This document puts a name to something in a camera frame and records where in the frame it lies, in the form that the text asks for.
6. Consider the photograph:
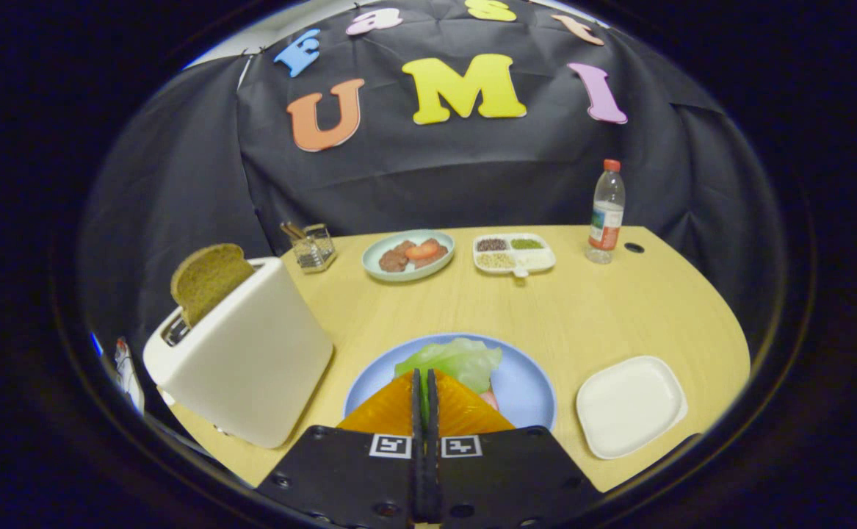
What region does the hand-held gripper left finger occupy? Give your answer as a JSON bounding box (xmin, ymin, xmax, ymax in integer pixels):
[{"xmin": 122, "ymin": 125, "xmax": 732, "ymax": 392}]
[{"xmin": 258, "ymin": 367, "xmax": 427, "ymax": 529}]

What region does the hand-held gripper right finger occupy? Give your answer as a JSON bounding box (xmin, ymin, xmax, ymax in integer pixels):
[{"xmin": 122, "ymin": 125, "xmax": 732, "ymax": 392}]
[{"xmin": 427, "ymin": 367, "xmax": 605, "ymax": 529}]

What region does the green lettuce leaf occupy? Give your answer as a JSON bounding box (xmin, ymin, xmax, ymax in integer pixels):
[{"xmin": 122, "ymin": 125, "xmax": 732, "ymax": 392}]
[{"xmin": 394, "ymin": 337, "xmax": 503, "ymax": 397}]

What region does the brown bread slice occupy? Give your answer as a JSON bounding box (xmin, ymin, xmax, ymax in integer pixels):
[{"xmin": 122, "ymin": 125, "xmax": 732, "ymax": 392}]
[{"xmin": 170, "ymin": 243, "xmax": 256, "ymax": 328}]

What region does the blue round plate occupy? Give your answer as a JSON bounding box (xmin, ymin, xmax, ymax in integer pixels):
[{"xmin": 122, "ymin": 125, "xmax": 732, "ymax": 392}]
[{"xmin": 344, "ymin": 333, "xmax": 557, "ymax": 434}]

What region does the white square plate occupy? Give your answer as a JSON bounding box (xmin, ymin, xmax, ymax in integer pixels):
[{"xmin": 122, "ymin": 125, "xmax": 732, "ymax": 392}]
[{"xmin": 576, "ymin": 356, "xmax": 689, "ymax": 461}]

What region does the white toaster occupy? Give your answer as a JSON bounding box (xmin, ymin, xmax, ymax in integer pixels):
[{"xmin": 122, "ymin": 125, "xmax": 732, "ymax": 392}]
[{"xmin": 142, "ymin": 256, "xmax": 334, "ymax": 450}]

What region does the pale green round plate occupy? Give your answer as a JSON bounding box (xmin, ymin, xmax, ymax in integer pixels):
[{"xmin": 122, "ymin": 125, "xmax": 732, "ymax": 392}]
[{"xmin": 361, "ymin": 229, "xmax": 456, "ymax": 284}]

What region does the white divided bean tray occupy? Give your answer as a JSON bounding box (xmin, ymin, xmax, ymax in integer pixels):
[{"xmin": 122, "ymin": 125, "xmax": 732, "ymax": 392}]
[{"xmin": 472, "ymin": 233, "xmax": 557, "ymax": 278}]

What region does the metal mesh utensil holder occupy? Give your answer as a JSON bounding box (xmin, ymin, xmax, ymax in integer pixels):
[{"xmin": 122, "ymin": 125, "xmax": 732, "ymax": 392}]
[{"xmin": 292, "ymin": 223, "xmax": 338, "ymax": 275}]

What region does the clear bottle with red cap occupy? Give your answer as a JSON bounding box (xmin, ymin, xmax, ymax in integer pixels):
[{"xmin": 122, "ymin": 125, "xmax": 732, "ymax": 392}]
[{"xmin": 585, "ymin": 159, "xmax": 626, "ymax": 265}]

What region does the black backdrop cloth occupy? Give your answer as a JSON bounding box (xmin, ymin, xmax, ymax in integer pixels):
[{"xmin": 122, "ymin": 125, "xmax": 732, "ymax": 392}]
[{"xmin": 79, "ymin": 0, "xmax": 785, "ymax": 353}]

